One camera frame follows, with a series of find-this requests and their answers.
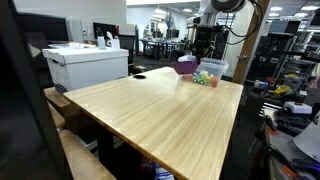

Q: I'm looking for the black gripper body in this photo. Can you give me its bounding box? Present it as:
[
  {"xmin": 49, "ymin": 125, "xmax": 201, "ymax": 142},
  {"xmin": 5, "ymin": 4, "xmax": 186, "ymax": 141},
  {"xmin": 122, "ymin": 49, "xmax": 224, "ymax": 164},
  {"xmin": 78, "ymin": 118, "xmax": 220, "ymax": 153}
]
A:
[{"xmin": 193, "ymin": 26, "xmax": 220, "ymax": 60}]

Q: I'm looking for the purple plastic bowl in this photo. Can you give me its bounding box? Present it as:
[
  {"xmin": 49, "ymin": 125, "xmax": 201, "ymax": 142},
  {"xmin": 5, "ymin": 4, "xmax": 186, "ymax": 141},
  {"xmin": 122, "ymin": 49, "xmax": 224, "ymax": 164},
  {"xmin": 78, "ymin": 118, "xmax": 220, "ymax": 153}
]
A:
[{"xmin": 171, "ymin": 61, "xmax": 198, "ymax": 75}]

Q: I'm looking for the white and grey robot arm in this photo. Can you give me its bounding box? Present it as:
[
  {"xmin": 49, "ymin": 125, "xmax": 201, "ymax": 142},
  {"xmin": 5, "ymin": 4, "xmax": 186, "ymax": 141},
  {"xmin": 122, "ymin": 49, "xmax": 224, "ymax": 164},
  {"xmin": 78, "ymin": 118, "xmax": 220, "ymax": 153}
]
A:
[{"xmin": 187, "ymin": 0, "xmax": 263, "ymax": 62}]

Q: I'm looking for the clear plastic storage container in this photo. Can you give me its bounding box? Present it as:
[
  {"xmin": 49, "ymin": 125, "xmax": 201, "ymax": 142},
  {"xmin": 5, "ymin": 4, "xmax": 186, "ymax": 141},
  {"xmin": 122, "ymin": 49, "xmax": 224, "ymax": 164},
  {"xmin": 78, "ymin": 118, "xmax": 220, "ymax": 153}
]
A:
[{"xmin": 176, "ymin": 55, "xmax": 229, "ymax": 87}]

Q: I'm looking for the green toy truck base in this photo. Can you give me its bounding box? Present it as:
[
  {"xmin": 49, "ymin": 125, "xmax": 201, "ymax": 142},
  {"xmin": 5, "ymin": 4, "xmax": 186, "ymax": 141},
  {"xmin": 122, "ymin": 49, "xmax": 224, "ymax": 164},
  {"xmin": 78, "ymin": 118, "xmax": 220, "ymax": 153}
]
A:
[{"xmin": 192, "ymin": 73, "xmax": 207, "ymax": 84}]

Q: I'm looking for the red toy block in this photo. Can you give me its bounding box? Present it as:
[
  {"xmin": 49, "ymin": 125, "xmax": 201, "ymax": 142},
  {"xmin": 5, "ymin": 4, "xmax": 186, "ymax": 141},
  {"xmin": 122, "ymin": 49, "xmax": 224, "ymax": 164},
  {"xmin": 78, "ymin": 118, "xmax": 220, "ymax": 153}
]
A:
[{"xmin": 211, "ymin": 79, "xmax": 218, "ymax": 88}]

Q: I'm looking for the black desk grommet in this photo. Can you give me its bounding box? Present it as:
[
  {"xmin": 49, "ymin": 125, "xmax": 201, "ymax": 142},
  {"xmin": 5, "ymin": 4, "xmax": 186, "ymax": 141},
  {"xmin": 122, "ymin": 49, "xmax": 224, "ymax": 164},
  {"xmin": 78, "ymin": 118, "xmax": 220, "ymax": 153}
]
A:
[{"xmin": 133, "ymin": 75, "xmax": 146, "ymax": 79}]

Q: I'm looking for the white cardboard file box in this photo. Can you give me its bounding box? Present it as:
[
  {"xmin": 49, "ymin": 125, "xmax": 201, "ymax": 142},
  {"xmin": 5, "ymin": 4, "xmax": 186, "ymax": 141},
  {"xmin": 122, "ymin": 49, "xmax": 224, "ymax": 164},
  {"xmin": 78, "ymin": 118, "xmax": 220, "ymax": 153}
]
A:
[{"xmin": 42, "ymin": 48, "xmax": 129, "ymax": 93}]

